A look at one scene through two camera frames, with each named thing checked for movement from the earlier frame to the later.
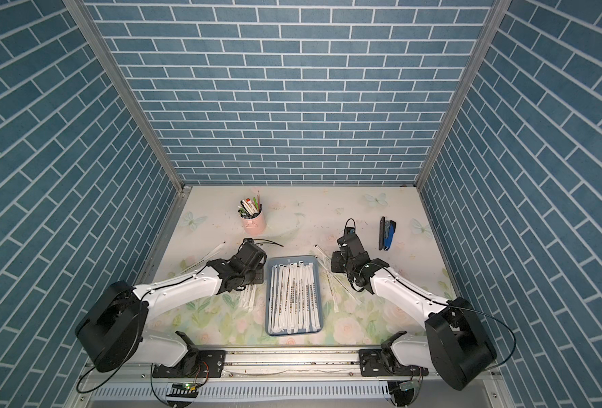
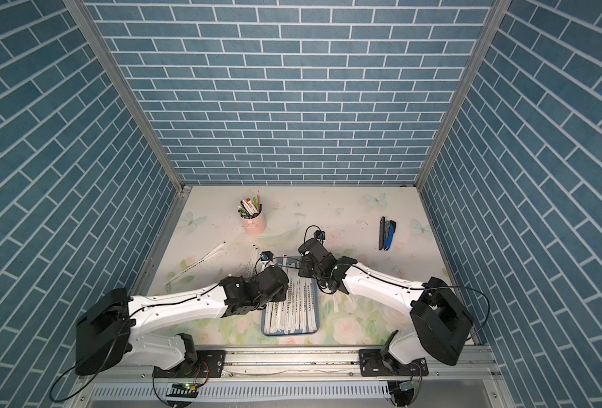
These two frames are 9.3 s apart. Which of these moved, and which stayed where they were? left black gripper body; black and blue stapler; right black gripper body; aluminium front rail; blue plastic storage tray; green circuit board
Moved: left black gripper body; right black gripper body
Stayed: green circuit board; aluminium front rail; blue plastic storage tray; black and blue stapler
